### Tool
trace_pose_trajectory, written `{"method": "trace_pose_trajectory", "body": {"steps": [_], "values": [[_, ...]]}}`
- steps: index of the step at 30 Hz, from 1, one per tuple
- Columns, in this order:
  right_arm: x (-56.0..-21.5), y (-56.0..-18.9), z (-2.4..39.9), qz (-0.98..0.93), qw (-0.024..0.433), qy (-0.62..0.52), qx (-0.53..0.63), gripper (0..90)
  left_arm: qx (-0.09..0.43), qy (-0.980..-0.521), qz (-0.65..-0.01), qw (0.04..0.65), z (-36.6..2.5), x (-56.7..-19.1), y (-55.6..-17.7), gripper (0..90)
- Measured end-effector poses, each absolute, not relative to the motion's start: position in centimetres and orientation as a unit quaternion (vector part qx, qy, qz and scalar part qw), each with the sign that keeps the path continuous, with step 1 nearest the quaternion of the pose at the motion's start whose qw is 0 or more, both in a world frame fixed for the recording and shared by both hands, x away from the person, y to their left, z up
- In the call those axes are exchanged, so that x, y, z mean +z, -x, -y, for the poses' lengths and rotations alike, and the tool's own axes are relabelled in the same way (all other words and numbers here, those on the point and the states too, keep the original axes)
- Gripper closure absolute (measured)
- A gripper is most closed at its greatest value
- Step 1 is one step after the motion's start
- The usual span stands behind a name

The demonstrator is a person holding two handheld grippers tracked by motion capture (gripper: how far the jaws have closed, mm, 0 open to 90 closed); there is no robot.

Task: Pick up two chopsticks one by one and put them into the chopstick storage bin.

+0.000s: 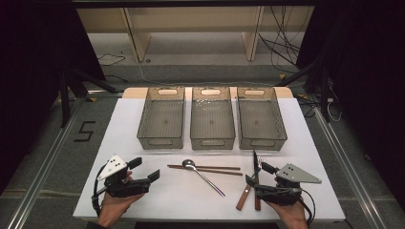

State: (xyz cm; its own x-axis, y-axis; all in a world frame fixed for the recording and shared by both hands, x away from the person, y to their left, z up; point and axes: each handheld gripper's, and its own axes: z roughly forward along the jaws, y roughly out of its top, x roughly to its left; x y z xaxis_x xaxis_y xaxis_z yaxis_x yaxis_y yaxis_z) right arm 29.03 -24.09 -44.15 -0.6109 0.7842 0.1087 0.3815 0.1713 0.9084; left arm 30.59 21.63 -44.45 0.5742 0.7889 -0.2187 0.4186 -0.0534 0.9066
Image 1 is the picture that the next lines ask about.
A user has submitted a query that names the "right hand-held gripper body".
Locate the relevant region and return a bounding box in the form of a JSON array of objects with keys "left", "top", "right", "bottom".
[{"left": 254, "top": 162, "right": 323, "bottom": 206}]

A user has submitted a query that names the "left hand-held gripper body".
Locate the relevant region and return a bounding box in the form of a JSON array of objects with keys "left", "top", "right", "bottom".
[{"left": 96, "top": 155, "right": 151, "bottom": 198}]

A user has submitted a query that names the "wooden-handled table knife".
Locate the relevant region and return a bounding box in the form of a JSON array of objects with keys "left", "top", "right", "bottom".
[{"left": 252, "top": 150, "right": 262, "bottom": 212}]

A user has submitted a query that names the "metal spoon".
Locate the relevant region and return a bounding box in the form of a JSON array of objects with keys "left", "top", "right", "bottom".
[{"left": 181, "top": 158, "right": 226, "bottom": 198}]

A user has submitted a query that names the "smoky translucent plastic bin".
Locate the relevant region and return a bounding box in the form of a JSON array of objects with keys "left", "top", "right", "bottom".
[
  {"left": 137, "top": 86, "right": 186, "bottom": 151},
  {"left": 189, "top": 86, "right": 237, "bottom": 151},
  {"left": 236, "top": 86, "right": 288, "bottom": 152}
]

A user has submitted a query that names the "person's left hand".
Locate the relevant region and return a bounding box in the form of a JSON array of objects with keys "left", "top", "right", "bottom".
[{"left": 96, "top": 191, "right": 146, "bottom": 229}]

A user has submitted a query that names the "person's right hand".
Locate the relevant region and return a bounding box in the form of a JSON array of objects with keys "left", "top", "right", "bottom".
[{"left": 266, "top": 200, "right": 309, "bottom": 229}]

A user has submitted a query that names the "white table sheet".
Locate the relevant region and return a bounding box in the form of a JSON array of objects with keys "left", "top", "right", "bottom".
[{"left": 72, "top": 96, "right": 347, "bottom": 222}]

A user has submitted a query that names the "black metal stand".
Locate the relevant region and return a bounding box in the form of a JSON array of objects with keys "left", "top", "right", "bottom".
[
  {"left": 275, "top": 60, "right": 332, "bottom": 124},
  {"left": 58, "top": 68, "right": 119, "bottom": 128}
]

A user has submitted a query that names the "black curtain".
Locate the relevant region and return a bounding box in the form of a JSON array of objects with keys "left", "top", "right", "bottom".
[
  {"left": 0, "top": 0, "right": 107, "bottom": 195},
  {"left": 295, "top": 0, "right": 405, "bottom": 211}
]

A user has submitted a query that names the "wooden-handled metal fork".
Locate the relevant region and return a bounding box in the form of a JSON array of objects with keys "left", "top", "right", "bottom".
[{"left": 235, "top": 155, "right": 266, "bottom": 212}]

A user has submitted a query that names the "left hand-held gripper cable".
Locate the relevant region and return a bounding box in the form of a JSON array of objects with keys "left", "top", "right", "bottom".
[{"left": 91, "top": 161, "right": 110, "bottom": 218}]

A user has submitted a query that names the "hand-held gripper cable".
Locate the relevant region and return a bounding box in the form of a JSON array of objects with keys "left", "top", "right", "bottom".
[
  {"left": 91, "top": 161, "right": 110, "bottom": 218},
  {"left": 295, "top": 187, "right": 317, "bottom": 228}
]

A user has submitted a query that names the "right hand-held gripper cable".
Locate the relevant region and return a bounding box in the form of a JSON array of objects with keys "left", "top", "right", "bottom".
[{"left": 295, "top": 187, "right": 317, "bottom": 228}]

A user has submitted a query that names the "aluminium floor rail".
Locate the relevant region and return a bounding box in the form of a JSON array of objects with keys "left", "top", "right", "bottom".
[
  {"left": 6, "top": 94, "right": 88, "bottom": 229},
  {"left": 313, "top": 106, "right": 388, "bottom": 229}
]

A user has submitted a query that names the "thin black floor cable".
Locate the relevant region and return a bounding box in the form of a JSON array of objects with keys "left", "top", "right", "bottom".
[{"left": 96, "top": 52, "right": 127, "bottom": 68}]

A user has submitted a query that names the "bundle of black cables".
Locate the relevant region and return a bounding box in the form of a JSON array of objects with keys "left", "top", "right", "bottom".
[{"left": 258, "top": 6, "right": 303, "bottom": 74}]

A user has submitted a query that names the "light wooden desk frame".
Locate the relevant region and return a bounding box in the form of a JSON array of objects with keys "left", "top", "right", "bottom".
[{"left": 75, "top": 6, "right": 315, "bottom": 63}]

